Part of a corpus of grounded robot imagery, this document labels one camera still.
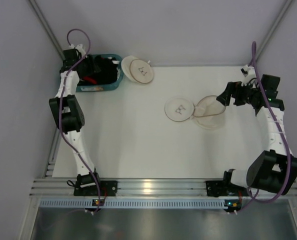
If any black bra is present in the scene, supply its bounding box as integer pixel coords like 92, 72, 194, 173
89, 55, 118, 85

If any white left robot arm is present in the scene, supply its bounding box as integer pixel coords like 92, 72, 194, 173
48, 46, 101, 196

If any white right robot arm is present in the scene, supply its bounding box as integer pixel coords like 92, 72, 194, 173
216, 74, 297, 196

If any red bra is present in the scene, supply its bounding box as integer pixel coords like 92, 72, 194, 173
82, 76, 97, 85

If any white bra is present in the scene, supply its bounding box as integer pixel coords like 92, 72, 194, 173
107, 57, 120, 65

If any teal plastic basket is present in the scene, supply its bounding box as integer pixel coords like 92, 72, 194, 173
76, 54, 124, 92

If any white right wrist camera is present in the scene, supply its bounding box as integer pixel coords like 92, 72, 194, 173
240, 65, 256, 83

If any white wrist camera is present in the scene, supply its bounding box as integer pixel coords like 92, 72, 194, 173
240, 65, 256, 83
69, 43, 87, 56

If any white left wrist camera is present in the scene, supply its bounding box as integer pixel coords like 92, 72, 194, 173
69, 43, 87, 56

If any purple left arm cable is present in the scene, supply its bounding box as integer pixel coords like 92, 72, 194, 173
58, 28, 107, 216

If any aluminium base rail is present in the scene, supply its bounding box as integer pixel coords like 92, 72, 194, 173
29, 177, 297, 198

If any perforated cable duct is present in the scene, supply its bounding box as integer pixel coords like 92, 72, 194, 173
39, 198, 242, 209

